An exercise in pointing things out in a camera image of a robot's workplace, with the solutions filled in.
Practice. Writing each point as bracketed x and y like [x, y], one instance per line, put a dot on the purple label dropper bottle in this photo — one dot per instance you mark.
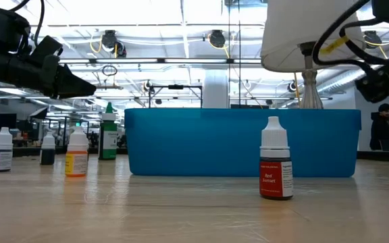
[0, 158]

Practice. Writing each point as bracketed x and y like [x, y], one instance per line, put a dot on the dark computer monitor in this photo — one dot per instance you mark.
[4, 121]

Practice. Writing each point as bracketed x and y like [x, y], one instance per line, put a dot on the red label dropper bottle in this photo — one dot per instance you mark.
[275, 179]

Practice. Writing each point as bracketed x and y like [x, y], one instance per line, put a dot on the black aluminium table frame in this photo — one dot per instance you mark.
[24, 153]

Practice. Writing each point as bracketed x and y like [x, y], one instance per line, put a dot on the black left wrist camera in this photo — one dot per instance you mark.
[46, 49]

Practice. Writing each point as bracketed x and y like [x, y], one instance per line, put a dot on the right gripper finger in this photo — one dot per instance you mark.
[382, 82]

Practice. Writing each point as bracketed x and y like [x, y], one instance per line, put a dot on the white building column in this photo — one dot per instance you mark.
[215, 89]

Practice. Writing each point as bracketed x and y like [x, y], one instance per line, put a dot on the orange label dropper bottle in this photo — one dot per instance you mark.
[76, 163]

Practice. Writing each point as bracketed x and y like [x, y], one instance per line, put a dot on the blue plastic bin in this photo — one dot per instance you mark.
[214, 145]

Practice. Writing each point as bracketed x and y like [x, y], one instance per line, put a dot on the person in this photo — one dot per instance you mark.
[382, 131]

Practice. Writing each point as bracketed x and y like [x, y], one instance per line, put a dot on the tall green food colouring bottle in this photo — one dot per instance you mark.
[108, 148]

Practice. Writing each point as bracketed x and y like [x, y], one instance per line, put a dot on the table lamp with white shade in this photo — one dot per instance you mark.
[292, 33]

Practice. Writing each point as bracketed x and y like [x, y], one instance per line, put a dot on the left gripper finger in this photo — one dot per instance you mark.
[69, 84]

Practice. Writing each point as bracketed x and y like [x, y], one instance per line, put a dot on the black metal rig frame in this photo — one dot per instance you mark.
[176, 86]

